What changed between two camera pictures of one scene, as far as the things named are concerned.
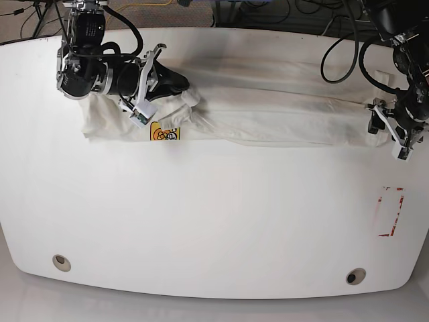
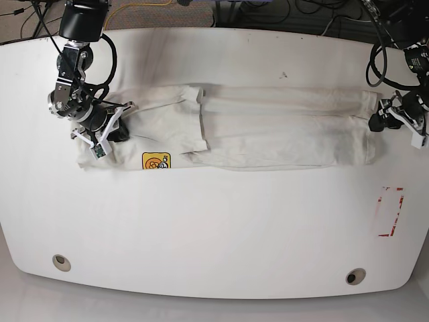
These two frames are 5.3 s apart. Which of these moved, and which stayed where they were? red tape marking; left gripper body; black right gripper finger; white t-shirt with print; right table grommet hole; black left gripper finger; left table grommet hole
Moved: left gripper body; black left gripper finger; white t-shirt with print
Stayed: black right gripper finger; left table grommet hole; right table grommet hole; red tape marking
